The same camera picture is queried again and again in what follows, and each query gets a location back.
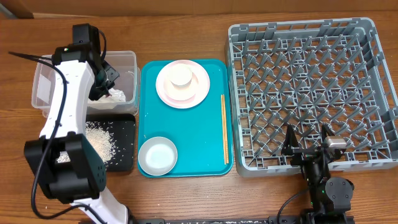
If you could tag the teal serving tray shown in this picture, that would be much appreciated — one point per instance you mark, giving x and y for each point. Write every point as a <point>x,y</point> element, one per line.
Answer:
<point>196,132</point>

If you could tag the cream paper cup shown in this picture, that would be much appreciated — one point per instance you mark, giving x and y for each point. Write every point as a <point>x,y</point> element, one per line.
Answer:
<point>180,75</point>

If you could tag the pile of rice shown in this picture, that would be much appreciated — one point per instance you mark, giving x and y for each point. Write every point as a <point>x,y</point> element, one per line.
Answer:
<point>102,140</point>

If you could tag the white napkin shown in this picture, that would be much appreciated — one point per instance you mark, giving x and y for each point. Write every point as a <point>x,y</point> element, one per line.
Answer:
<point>114,96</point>

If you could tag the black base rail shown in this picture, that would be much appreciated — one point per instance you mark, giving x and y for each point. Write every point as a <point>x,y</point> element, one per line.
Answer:
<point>269,220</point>

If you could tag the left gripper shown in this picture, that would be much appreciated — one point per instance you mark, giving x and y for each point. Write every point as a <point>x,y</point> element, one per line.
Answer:
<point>112,74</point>

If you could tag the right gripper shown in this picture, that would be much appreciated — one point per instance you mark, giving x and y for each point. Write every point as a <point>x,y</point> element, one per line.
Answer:
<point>290,147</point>

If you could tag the pink plate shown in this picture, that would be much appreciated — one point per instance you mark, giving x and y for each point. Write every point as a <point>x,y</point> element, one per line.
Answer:
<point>203,85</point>

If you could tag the cardboard backdrop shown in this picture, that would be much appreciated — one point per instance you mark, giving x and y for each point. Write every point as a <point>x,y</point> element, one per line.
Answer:
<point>110,8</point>

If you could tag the grey bowl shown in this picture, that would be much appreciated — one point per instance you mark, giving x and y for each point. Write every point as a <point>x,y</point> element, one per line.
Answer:
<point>157,156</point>

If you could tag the grey dishwasher rack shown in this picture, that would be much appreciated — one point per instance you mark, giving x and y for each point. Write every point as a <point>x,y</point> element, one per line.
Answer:
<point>306,74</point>

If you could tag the black plastic tray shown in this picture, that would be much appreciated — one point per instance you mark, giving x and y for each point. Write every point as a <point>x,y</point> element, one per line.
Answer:
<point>124,128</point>

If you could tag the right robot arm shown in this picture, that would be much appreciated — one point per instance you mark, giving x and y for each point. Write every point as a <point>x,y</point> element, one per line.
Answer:
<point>330,197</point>

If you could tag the clear plastic bin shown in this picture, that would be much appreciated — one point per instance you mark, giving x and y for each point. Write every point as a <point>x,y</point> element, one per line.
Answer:
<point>128,82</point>

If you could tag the pink small bowl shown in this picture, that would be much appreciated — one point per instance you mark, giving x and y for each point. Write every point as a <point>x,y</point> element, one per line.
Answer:
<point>181,93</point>

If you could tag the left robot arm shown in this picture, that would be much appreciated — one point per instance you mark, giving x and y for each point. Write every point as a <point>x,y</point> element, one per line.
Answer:
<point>68,172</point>

